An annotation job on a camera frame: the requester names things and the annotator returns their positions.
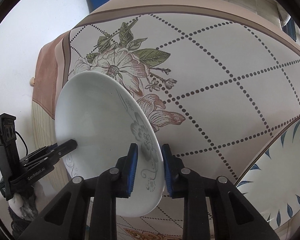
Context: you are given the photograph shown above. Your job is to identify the blue leaf pattern plate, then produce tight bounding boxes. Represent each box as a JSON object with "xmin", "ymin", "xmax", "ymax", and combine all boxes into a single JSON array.
[{"xmin": 235, "ymin": 117, "xmax": 300, "ymax": 230}]

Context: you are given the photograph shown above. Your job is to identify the white plate grey flowers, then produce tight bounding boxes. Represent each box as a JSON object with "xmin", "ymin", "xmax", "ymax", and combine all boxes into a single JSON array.
[{"xmin": 55, "ymin": 71, "xmax": 164, "ymax": 217}]

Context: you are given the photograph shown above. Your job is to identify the floral diamond pattern tablecloth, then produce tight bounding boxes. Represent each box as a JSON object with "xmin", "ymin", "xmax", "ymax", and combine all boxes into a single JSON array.
[{"xmin": 32, "ymin": 0, "xmax": 300, "ymax": 239}]

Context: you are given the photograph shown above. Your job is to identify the blue black exercise mat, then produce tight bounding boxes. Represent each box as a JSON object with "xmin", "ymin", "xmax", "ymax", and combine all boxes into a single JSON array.
[{"xmin": 282, "ymin": 18, "xmax": 297, "ymax": 42}]

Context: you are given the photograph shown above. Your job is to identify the beige striped bed cover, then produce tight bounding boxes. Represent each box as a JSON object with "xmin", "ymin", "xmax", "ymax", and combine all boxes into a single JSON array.
[{"xmin": 32, "ymin": 101, "xmax": 69, "ymax": 192}]

